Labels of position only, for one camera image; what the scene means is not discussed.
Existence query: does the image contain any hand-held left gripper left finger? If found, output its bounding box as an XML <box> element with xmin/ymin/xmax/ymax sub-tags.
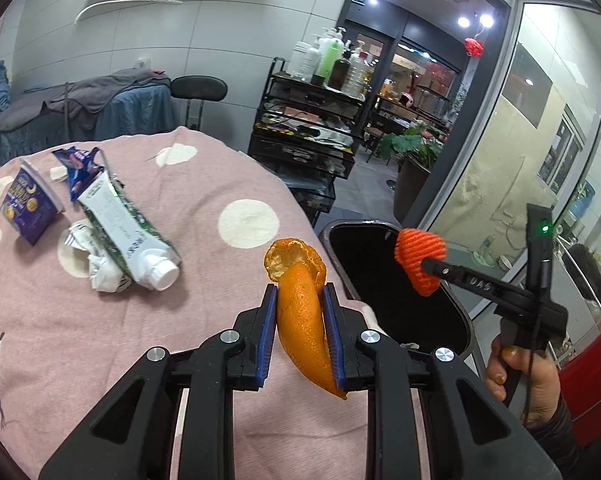
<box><xmin>38</xmin><ymin>282</ymin><xmax>281</xmax><ymax>480</ymax></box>

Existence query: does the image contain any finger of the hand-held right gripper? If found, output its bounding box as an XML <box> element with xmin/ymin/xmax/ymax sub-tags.
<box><xmin>418</xmin><ymin>257</ymin><xmax>519</xmax><ymax>314</ymax></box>

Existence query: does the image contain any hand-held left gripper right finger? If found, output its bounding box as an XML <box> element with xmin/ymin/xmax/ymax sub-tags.
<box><xmin>321</xmin><ymin>281</ymin><xmax>563</xmax><ymax>480</ymax></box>

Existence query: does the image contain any orange peel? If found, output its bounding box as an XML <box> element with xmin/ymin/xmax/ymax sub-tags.
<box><xmin>264</xmin><ymin>238</ymin><xmax>348</xmax><ymax>401</ymax></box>

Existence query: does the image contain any orange foam fruit net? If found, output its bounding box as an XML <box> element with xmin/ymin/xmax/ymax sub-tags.
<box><xmin>394</xmin><ymin>227</ymin><xmax>448</xmax><ymax>297</ymax></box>

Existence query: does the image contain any black trash bin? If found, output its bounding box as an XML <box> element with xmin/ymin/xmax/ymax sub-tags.
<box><xmin>317</xmin><ymin>219</ymin><xmax>481</xmax><ymax>376</ymax></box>

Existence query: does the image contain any person's right forearm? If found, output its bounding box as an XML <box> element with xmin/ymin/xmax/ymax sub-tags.
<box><xmin>523</xmin><ymin>400</ymin><xmax>597</xmax><ymax>480</ymax></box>

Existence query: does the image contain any person's right hand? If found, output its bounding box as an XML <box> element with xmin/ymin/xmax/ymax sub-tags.
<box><xmin>484</xmin><ymin>334</ymin><xmax>563</xmax><ymax>428</ymax></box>

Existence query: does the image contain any red glossy object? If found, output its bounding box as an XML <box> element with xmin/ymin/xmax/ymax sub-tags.
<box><xmin>555</xmin><ymin>327</ymin><xmax>601</xmax><ymax>448</ymax></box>

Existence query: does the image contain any pink polka dot blanket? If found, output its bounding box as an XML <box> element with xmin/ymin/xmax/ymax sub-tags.
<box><xmin>0</xmin><ymin>126</ymin><xmax>381</xmax><ymax>480</ymax></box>

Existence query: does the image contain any glass door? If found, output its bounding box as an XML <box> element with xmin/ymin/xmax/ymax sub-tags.
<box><xmin>390</xmin><ymin>0</ymin><xmax>601</xmax><ymax>321</ymax></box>

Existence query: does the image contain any clear plastic box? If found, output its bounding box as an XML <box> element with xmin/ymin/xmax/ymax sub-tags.
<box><xmin>275</xmin><ymin>170</ymin><xmax>337</xmax><ymax>228</ymax></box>

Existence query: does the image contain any potted green plant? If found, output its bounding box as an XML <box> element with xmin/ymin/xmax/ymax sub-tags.
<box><xmin>377</xmin><ymin>120</ymin><xmax>453</xmax><ymax>222</ymax></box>

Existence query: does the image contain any green white milk carton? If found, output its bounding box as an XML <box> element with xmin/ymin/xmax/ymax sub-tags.
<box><xmin>75</xmin><ymin>170</ymin><xmax>181</xmax><ymax>292</ymax></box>

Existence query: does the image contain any crumpled white paper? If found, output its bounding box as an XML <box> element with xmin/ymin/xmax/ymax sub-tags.
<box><xmin>60</xmin><ymin>219</ymin><xmax>132</xmax><ymax>294</ymax></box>

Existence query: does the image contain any wooden bar stool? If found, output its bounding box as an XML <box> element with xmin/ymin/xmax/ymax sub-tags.
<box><xmin>364</xmin><ymin>125</ymin><xmax>385</xmax><ymax>163</ymax></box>

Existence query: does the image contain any black mesh cart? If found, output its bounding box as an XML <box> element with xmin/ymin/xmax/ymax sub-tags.
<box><xmin>248</xmin><ymin>57</ymin><xmax>376</xmax><ymax>226</ymax></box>

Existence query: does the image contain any clear plastic bottle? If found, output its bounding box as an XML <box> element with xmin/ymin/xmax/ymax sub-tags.
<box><xmin>341</xmin><ymin>40</ymin><xmax>374</xmax><ymax>99</ymax></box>

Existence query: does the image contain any dark brown bottle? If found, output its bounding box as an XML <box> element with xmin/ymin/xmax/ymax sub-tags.
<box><xmin>327</xmin><ymin>40</ymin><xmax>354</xmax><ymax>92</ymax></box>

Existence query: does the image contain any blue snack wrapper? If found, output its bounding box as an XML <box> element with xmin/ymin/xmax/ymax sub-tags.
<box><xmin>52</xmin><ymin>146</ymin><xmax>106</xmax><ymax>203</ymax></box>

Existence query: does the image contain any blue skirted massage bed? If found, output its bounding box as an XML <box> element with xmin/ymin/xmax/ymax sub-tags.
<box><xmin>0</xmin><ymin>72</ymin><xmax>178</xmax><ymax>171</ymax></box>

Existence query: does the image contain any black round stool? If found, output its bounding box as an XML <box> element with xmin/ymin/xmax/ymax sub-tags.
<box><xmin>170</xmin><ymin>75</ymin><xmax>228</xmax><ymax>132</ymax></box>

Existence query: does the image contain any green pump bottle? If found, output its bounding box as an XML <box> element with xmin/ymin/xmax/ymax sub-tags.
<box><xmin>315</xmin><ymin>29</ymin><xmax>345</xmax><ymax>79</ymax></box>

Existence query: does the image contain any dark blue yogurt cup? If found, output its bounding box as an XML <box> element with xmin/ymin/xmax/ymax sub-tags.
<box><xmin>0</xmin><ymin>157</ymin><xmax>66</xmax><ymax>247</ymax></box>

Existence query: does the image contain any white jug bottle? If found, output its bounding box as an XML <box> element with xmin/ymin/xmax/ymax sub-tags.
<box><xmin>289</xmin><ymin>42</ymin><xmax>321</xmax><ymax>84</ymax></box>

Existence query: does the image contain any white pump bottle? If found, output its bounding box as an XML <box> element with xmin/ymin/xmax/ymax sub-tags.
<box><xmin>307</xmin><ymin>29</ymin><xmax>331</xmax><ymax>54</ymax></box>

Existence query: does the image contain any grey blanket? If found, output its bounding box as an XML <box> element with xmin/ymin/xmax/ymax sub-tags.
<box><xmin>0</xmin><ymin>67</ymin><xmax>174</xmax><ymax>131</ymax></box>

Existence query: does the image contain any white curved pipe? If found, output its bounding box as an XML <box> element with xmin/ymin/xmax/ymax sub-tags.
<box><xmin>74</xmin><ymin>0</ymin><xmax>184</xmax><ymax>24</ymax></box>

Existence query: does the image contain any black cable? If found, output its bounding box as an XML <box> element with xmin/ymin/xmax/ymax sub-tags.
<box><xmin>523</xmin><ymin>305</ymin><xmax>544</xmax><ymax>423</ymax></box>

